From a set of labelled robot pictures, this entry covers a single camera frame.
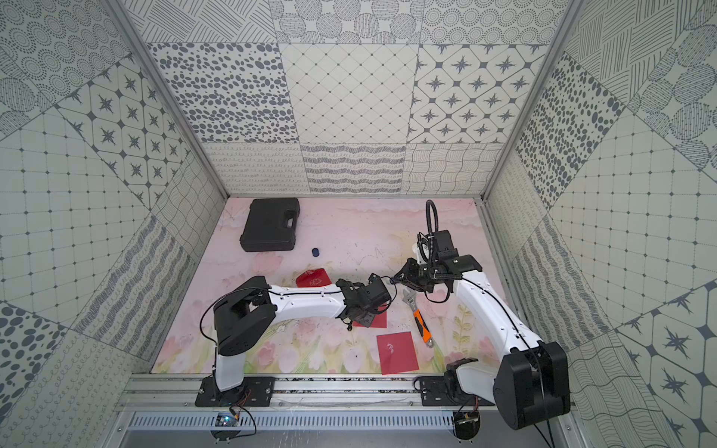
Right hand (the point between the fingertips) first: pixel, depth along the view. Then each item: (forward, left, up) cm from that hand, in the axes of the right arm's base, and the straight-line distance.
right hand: (399, 282), depth 80 cm
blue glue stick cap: (+18, +29, -11) cm, 36 cm away
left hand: (-7, +8, -13) cm, 17 cm away
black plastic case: (+27, +47, -7) cm, 55 cm away
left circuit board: (-33, +46, -15) cm, 58 cm away
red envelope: (-7, +6, -13) cm, 16 cm away
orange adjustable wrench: (-6, -7, -14) cm, 17 cm away
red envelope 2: (-15, 0, -15) cm, 22 cm away
